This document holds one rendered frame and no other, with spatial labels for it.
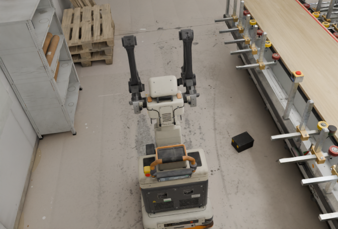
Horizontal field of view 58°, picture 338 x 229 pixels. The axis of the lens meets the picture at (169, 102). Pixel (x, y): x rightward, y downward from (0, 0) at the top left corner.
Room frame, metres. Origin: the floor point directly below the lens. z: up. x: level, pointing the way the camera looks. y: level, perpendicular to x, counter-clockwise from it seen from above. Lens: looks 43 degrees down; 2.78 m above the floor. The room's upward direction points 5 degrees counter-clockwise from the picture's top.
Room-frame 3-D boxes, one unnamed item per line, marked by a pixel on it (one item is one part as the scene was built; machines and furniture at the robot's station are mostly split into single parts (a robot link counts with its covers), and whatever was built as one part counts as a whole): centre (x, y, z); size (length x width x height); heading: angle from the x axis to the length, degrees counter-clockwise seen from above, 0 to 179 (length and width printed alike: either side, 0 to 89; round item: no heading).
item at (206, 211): (1.55, 0.02, 0.16); 0.67 x 0.64 x 0.25; 3
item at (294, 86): (1.90, -1.05, 0.93); 0.05 x 0.05 x 0.45; 4
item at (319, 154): (1.37, -1.09, 0.85); 0.14 x 0.06 x 0.05; 4
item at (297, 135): (1.60, -1.02, 0.82); 0.43 x 0.03 x 0.04; 94
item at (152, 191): (1.46, 0.02, 0.59); 0.55 x 0.34 x 0.83; 93
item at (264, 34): (2.64, -1.01, 0.93); 0.04 x 0.04 x 0.48; 4
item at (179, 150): (1.44, 0.02, 0.87); 0.23 x 0.15 x 0.11; 93
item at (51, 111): (2.99, 1.42, 0.78); 0.90 x 0.45 x 1.55; 4
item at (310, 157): (1.35, -1.00, 0.84); 0.43 x 0.03 x 0.04; 94
